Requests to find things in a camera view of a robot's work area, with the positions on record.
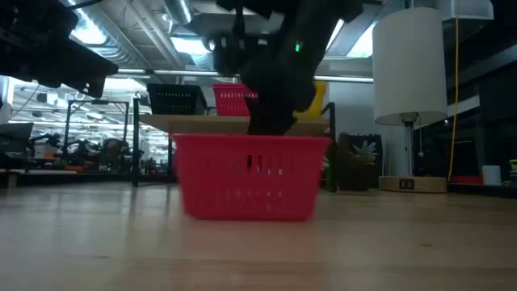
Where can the red plastic slotted basket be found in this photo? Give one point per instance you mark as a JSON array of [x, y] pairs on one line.
[[230, 101]]

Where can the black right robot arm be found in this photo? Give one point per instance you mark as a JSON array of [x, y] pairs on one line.
[[319, 16]]

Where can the dark computer monitor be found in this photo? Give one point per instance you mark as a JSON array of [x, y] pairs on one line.
[[16, 141]]

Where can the background black metal frame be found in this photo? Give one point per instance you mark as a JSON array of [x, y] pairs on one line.
[[97, 103]]

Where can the bright ceiling light panel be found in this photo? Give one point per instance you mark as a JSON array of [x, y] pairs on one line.
[[190, 45]]

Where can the red flat object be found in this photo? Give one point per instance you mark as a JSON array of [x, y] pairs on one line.
[[466, 180]]

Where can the large red plastic basket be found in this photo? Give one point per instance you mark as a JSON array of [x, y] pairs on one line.
[[226, 190]]

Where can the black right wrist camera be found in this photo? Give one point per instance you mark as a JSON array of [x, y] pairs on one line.
[[230, 54]]

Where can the yellow plastic slotted basket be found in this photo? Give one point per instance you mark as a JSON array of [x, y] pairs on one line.
[[319, 101]]

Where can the white cylinder container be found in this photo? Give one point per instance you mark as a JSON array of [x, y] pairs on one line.
[[491, 175]]

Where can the black plastic slotted basket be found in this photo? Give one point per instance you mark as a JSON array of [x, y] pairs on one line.
[[175, 99]]

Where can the horizontal grey ceiling pipe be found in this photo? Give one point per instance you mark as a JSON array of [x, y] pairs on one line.
[[182, 72]]

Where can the white cylindrical table lamp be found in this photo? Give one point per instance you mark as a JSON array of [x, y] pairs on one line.
[[408, 60]]

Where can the potted green plant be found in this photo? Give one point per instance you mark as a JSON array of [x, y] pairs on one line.
[[359, 161]]

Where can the narrow silver ceiling duct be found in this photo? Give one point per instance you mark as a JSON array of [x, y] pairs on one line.
[[177, 10]]

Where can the wide silver ceiling duct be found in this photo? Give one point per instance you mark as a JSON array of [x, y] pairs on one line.
[[121, 40]]

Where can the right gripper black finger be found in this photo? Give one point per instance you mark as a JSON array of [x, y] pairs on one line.
[[276, 127], [253, 119]]

